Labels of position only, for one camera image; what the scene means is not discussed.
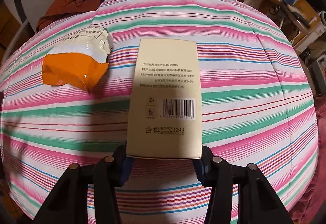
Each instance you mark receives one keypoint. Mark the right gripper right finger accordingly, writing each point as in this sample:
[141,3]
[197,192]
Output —
[258,201]

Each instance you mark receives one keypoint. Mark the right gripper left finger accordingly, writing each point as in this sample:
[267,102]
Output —
[67,201]

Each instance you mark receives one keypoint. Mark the beige cardboard box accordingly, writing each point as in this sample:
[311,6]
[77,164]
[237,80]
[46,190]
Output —
[165,113]

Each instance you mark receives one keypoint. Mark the orange white snack packet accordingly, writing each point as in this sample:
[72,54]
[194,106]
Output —
[80,59]

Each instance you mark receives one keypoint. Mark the striped pink tablecloth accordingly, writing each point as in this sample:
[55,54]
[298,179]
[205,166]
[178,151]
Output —
[257,104]

